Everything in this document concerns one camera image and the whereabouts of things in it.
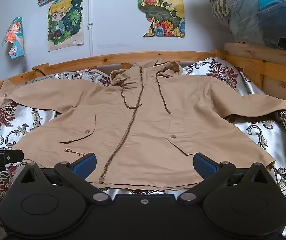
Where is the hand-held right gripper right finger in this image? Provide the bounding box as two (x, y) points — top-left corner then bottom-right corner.
(177, 152), (271, 203)

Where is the black cable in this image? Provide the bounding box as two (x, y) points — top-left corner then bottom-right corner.
(32, 66), (46, 76)

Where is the floral satin bedspread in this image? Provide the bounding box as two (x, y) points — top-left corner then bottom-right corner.
(0, 57), (286, 240)

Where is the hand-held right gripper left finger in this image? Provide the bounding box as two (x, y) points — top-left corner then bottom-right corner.
(17, 152), (112, 204)

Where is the white wall pipe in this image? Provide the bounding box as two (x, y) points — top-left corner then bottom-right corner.
(87, 0), (94, 56)

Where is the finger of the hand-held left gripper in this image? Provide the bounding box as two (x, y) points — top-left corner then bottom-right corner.
(5, 149), (24, 163)

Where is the landscape wall poster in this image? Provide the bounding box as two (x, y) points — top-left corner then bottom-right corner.
(136, 0), (186, 38)

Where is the wooden bed frame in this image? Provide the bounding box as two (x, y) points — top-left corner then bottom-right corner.
(0, 43), (286, 120)

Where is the green cartoon figure wall poster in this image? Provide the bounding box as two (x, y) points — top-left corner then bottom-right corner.
(47, 0), (84, 52)

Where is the curled cartoon girl wall poster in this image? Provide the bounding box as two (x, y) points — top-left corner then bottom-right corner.
(1, 16), (25, 60)

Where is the tan hooded jacket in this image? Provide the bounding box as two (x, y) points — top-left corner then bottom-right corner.
(0, 58), (286, 191)

